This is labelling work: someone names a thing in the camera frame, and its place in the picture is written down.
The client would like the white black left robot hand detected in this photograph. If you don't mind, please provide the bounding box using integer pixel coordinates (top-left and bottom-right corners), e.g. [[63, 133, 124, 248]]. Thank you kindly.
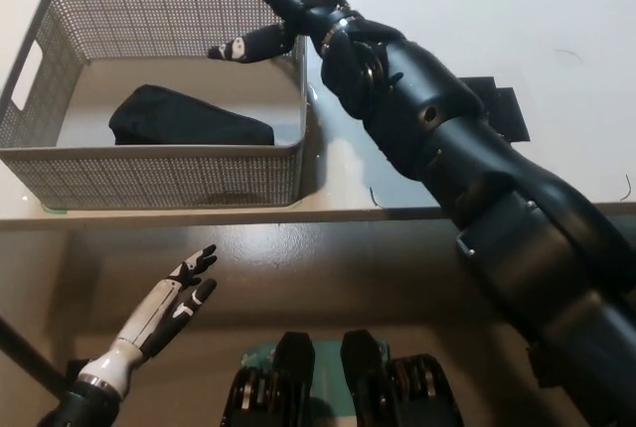
[[113, 243, 219, 355]]

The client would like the black fabric pencil case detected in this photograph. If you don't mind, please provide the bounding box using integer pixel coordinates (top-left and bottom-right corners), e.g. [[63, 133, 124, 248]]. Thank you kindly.
[[108, 83, 276, 147]]

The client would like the grey perforated plastic basket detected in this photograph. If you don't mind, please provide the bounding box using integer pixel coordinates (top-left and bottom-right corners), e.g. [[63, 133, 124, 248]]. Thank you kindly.
[[0, 0, 327, 210]]

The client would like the black table leg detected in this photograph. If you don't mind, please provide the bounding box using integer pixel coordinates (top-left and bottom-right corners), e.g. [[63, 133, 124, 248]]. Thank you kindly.
[[0, 315, 70, 402]]

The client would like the black tape patch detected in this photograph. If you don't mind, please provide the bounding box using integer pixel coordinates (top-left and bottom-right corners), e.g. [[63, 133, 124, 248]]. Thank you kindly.
[[459, 76, 532, 143]]

